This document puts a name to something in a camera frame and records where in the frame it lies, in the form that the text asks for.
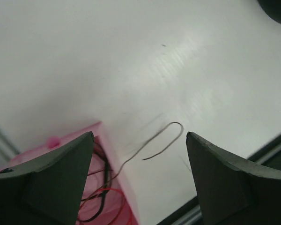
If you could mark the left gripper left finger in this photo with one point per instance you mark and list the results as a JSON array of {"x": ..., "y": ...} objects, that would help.
[{"x": 47, "y": 190}]

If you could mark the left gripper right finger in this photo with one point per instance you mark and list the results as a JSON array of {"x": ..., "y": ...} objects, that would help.
[{"x": 233, "y": 190}]

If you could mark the left aluminium frame post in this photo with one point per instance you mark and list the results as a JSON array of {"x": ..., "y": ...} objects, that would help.
[{"x": 8, "y": 150}]

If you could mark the black cable spool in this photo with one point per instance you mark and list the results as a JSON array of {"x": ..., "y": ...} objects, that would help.
[{"x": 272, "y": 8}]

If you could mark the pink plastic box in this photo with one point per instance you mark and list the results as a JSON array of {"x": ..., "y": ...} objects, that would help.
[{"x": 120, "y": 206}]

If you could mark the front aluminium rail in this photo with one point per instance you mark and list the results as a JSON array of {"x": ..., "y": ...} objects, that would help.
[{"x": 190, "y": 213}]

